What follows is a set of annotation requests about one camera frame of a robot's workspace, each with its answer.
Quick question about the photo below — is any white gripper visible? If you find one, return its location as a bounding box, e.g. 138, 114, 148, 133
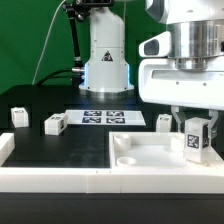
138, 31, 224, 139

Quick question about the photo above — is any white U-shaped fence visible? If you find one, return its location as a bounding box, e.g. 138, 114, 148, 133
0, 133, 224, 194

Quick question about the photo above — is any black cable bundle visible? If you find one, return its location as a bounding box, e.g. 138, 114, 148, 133
34, 68, 83, 87

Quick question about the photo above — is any white sheet with markers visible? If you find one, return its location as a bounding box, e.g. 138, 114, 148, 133
66, 110, 146, 126

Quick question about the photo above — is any grey cable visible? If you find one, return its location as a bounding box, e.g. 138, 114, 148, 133
31, 0, 68, 86

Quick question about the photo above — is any white square tabletop part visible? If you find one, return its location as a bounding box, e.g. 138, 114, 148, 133
109, 132, 224, 171

